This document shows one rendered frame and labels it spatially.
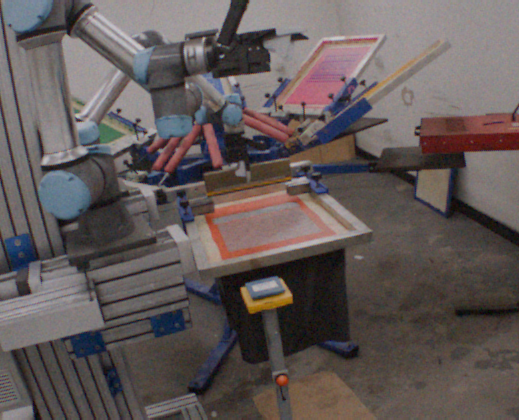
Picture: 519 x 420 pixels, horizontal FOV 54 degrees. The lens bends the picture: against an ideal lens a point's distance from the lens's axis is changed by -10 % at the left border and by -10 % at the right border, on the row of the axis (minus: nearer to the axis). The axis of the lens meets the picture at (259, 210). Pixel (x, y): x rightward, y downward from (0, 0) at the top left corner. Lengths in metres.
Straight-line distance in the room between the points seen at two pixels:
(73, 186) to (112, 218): 0.21
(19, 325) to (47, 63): 0.59
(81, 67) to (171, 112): 5.30
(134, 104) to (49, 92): 5.21
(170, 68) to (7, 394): 1.09
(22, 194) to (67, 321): 0.41
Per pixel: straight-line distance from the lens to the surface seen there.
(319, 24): 6.70
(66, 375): 1.75
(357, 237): 1.88
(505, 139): 2.70
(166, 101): 1.12
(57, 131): 1.21
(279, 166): 2.32
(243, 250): 1.96
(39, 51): 1.20
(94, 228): 1.36
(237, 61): 1.10
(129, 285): 1.42
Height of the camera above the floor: 1.69
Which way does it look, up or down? 18 degrees down
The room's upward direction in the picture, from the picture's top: 9 degrees counter-clockwise
